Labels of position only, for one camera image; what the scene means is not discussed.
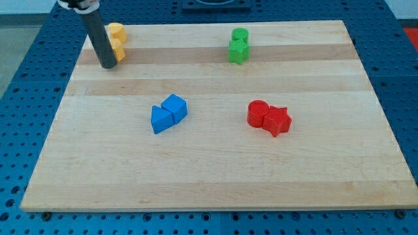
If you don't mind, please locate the yellow hexagon block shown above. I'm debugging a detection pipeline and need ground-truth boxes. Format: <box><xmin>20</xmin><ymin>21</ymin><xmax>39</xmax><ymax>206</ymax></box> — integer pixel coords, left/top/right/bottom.
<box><xmin>110</xmin><ymin>39</ymin><xmax>125</xmax><ymax>62</ymax></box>

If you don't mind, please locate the yellow heart block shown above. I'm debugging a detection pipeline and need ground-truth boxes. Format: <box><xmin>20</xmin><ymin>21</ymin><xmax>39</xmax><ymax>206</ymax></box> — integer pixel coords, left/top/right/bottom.
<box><xmin>108</xmin><ymin>22</ymin><xmax>127</xmax><ymax>44</ymax></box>

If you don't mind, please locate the blue cube block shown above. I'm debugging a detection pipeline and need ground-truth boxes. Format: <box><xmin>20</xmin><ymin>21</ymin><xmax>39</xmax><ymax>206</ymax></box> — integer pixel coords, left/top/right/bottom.
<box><xmin>161</xmin><ymin>94</ymin><xmax>188</xmax><ymax>124</ymax></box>

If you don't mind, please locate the red cylinder block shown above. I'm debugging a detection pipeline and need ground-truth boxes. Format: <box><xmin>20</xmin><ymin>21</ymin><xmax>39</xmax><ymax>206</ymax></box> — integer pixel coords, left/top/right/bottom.
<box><xmin>247</xmin><ymin>100</ymin><xmax>269</xmax><ymax>128</ymax></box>

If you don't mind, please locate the blue triangle block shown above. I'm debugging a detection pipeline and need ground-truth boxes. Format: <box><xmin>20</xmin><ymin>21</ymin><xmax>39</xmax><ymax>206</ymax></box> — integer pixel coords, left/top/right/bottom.
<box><xmin>151</xmin><ymin>106</ymin><xmax>174</xmax><ymax>134</ymax></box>

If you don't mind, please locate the red star block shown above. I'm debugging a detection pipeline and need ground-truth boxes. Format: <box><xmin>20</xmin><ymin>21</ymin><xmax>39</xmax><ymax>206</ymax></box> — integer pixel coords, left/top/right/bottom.
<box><xmin>262</xmin><ymin>106</ymin><xmax>292</xmax><ymax>137</ymax></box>

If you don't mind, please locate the green star block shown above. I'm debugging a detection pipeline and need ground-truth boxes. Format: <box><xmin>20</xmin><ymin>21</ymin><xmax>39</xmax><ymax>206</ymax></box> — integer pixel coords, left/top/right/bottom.
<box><xmin>228</xmin><ymin>39</ymin><xmax>249</xmax><ymax>65</ymax></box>

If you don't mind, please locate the green cylinder block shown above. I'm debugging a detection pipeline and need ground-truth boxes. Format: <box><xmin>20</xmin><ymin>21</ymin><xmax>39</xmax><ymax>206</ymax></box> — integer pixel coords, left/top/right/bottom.
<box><xmin>231</xmin><ymin>27</ymin><xmax>249</xmax><ymax>43</ymax></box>

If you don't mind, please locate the wooden board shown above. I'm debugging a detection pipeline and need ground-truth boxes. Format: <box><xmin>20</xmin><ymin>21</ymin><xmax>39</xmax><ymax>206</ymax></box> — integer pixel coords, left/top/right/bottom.
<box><xmin>20</xmin><ymin>20</ymin><xmax>417</xmax><ymax>212</ymax></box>

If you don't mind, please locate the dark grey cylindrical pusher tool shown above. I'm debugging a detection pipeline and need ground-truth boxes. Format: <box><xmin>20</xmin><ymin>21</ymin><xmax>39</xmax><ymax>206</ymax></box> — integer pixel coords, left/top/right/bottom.
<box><xmin>81</xmin><ymin>7</ymin><xmax>118</xmax><ymax>69</ymax></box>

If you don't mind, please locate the white collar on tool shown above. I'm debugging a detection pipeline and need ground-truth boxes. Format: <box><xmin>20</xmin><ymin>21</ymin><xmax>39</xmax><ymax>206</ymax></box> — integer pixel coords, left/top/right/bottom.
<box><xmin>57</xmin><ymin>0</ymin><xmax>100</xmax><ymax>14</ymax></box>

